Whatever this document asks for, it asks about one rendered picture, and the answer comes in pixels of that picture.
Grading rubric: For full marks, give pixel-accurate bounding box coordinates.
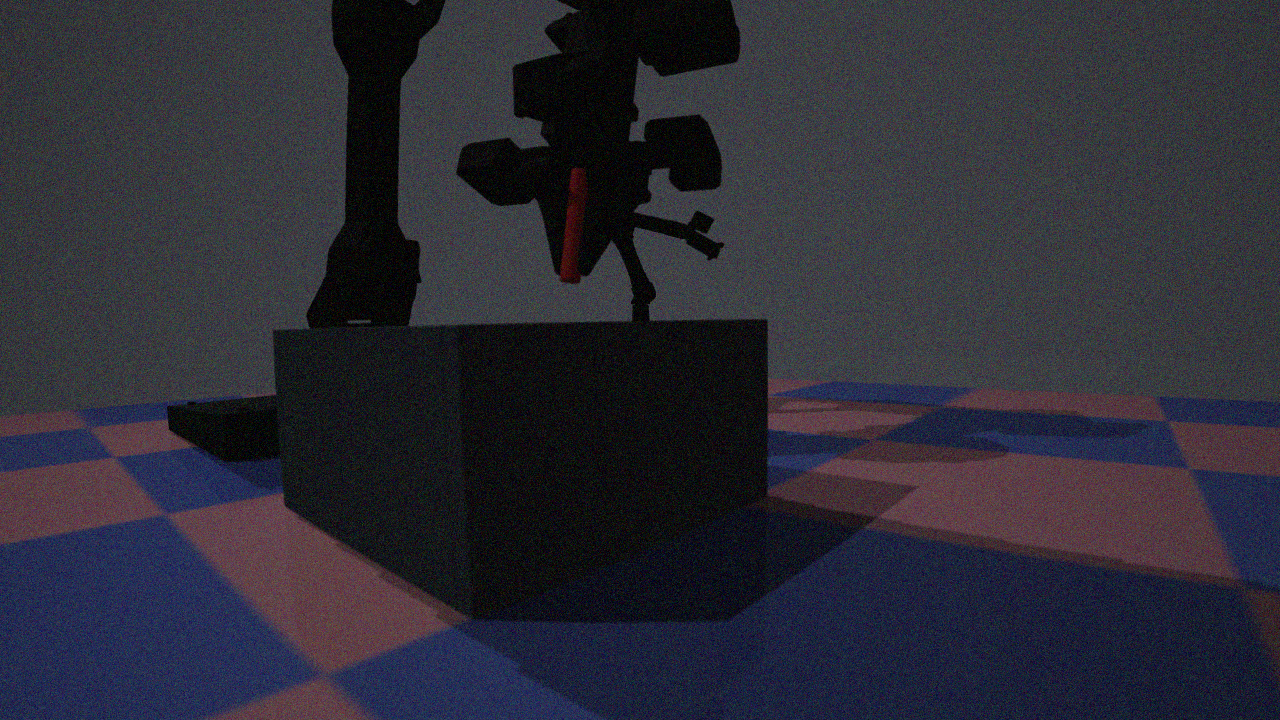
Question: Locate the dark red peg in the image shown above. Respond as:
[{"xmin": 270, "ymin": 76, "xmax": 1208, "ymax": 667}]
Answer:
[{"xmin": 561, "ymin": 168, "xmax": 588, "ymax": 283}]

